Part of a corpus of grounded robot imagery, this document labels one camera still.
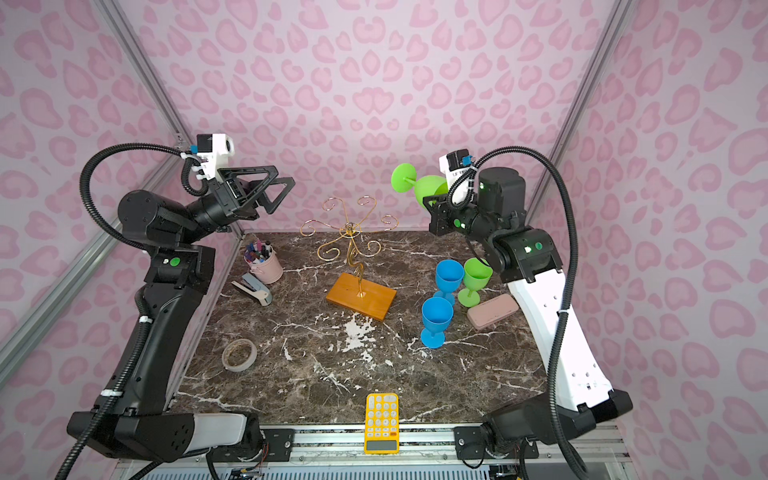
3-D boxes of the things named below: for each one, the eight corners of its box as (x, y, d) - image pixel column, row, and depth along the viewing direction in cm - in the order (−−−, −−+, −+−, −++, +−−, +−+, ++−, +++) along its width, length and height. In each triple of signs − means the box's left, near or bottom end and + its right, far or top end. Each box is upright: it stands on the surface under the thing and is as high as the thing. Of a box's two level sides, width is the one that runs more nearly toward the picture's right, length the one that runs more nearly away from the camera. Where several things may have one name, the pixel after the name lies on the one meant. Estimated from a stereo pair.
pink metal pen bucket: (254, 285, 107) (239, 262, 97) (262, 263, 113) (249, 240, 103) (279, 284, 107) (267, 262, 97) (285, 263, 113) (274, 240, 103)
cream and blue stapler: (237, 287, 106) (232, 281, 103) (249, 277, 109) (245, 271, 106) (265, 309, 100) (261, 303, 97) (277, 297, 103) (274, 291, 100)
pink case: (476, 331, 95) (478, 327, 92) (464, 313, 99) (465, 309, 96) (517, 311, 99) (520, 307, 97) (504, 295, 103) (507, 291, 101)
